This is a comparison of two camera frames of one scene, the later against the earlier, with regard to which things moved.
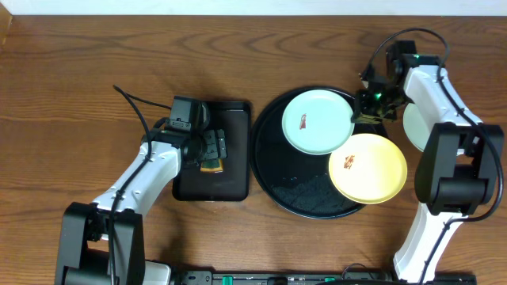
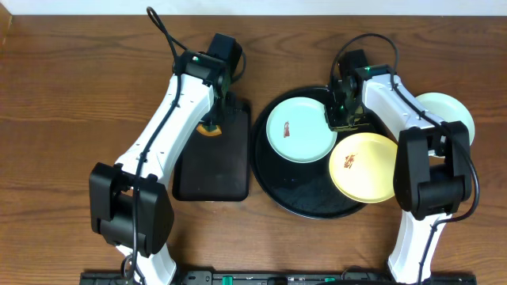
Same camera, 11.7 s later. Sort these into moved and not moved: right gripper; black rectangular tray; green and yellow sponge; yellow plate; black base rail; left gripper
Moved: left gripper; right gripper; green and yellow sponge
Not moved: yellow plate; black base rail; black rectangular tray
